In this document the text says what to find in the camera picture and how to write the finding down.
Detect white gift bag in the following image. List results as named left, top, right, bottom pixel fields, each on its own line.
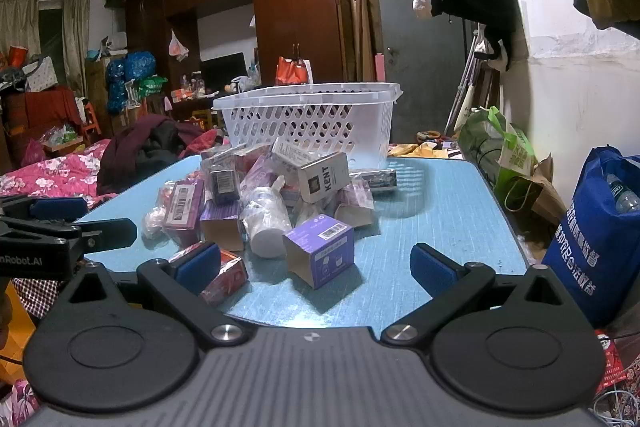
left=22, top=57, right=58, bottom=92

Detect clear water bottle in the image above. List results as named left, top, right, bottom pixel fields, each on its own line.
left=606, top=174, right=640, bottom=214

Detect pink floral bedspread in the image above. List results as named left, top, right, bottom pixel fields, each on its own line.
left=0, top=139, right=116, bottom=212

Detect beige curtain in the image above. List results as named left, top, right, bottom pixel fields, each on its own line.
left=0, top=0, right=41, bottom=58
left=62, top=0, right=91, bottom=98

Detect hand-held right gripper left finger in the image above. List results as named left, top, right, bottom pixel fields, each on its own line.
left=52, top=241, right=256, bottom=350

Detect green plastic bag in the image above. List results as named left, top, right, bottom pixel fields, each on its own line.
left=137, top=76, right=168, bottom=98

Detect orange stool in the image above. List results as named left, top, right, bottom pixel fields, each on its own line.
left=77, top=102, right=98, bottom=142

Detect red printed packet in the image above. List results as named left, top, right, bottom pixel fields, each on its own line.
left=595, top=329, right=628, bottom=395

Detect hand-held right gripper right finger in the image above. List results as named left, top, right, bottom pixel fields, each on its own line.
left=380, top=243, right=581, bottom=350

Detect white plastic bottle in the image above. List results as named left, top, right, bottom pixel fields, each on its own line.
left=242, top=177, right=293, bottom=258

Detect green and white shopping bag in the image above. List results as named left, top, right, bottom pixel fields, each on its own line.
left=457, top=107, right=538, bottom=202

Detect white hanging plastic bag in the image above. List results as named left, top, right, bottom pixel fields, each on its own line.
left=169, top=29, right=190, bottom=62

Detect brown paper bag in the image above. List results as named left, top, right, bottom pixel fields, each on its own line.
left=502, top=154, right=568, bottom=228

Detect dark red clothing heap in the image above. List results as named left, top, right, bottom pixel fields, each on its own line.
left=97, top=114, right=221, bottom=195

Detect purple open carton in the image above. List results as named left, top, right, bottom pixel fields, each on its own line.
left=282, top=213, right=356, bottom=290

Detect red snack packet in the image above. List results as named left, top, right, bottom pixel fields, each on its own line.
left=170, top=242, right=249, bottom=308

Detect yellow cloth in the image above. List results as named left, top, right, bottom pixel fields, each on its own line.
left=387, top=142, right=451, bottom=158

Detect white carton with black label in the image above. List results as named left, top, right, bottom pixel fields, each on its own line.
left=297, top=152, right=351, bottom=204

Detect black monitor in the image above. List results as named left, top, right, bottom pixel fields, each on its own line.
left=200, top=53, right=248, bottom=90

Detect cabinet with red cloth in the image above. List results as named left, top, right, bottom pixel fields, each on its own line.
left=5, top=88, right=83, bottom=142

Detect orange hanging bag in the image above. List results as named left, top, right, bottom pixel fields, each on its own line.
left=276, top=56, right=313, bottom=85

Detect blue plastic bags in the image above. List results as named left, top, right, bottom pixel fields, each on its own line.
left=105, top=52, right=158, bottom=115

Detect pile of small packages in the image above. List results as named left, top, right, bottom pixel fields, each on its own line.
left=142, top=138, right=398, bottom=290

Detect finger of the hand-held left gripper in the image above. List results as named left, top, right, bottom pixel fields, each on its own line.
left=0, top=194, right=92, bottom=223
left=0, top=217, right=138, bottom=255

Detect white plastic basket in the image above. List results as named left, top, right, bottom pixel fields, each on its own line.
left=211, top=82, right=405, bottom=162

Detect metal crutches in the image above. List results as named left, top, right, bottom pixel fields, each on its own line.
left=445, top=27, right=488, bottom=138

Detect grey door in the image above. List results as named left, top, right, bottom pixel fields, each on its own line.
left=362, top=0, right=481, bottom=142

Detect wooden planks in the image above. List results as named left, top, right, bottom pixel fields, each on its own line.
left=335, top=0, right=381, bottom=82

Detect blue tote bag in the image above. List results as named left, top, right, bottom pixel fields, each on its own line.
left=542, top=146, right=640, bottom=328

